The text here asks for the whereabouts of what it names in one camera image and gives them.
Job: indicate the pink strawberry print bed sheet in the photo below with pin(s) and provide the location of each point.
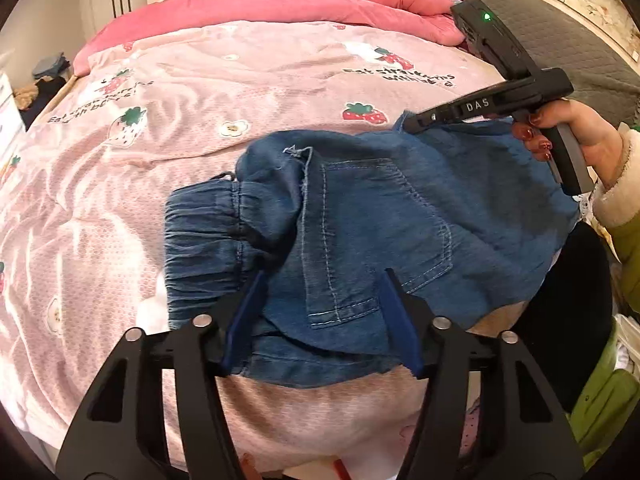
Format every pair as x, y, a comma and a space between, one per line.
150, 185

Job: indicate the pink quilt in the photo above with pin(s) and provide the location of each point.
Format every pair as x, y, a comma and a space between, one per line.
250, 5

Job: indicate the person's right hand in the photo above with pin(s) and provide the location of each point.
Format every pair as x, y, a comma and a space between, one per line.
597, 145

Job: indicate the blue denim pants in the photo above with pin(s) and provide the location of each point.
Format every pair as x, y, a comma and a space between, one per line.
360, 210

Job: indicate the green jacket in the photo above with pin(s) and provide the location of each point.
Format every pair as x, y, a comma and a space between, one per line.
605, 400

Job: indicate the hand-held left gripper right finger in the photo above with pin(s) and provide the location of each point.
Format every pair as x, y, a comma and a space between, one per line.
397, 320

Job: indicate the grey quilted mat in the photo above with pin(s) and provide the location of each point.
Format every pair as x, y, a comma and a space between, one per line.
550, 35

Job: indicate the brown plush cloth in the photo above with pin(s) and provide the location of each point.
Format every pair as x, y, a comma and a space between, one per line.
26, 95

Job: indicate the person's right forearm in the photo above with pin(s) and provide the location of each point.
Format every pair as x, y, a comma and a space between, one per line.
622, 200

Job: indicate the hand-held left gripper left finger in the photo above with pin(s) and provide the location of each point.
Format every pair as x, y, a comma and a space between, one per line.
245, 317

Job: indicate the dark cloth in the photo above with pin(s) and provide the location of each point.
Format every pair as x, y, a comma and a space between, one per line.
565, 310

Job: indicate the blue clothes pile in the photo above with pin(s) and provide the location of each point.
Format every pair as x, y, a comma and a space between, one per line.
50, 66

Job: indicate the person's left hand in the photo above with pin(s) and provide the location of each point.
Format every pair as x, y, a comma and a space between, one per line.
248, 467

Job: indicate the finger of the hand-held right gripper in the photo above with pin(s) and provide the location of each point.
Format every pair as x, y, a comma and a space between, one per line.
430, 117

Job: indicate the white drawer cabinet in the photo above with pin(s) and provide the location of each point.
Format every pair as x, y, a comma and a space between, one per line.
10, 115

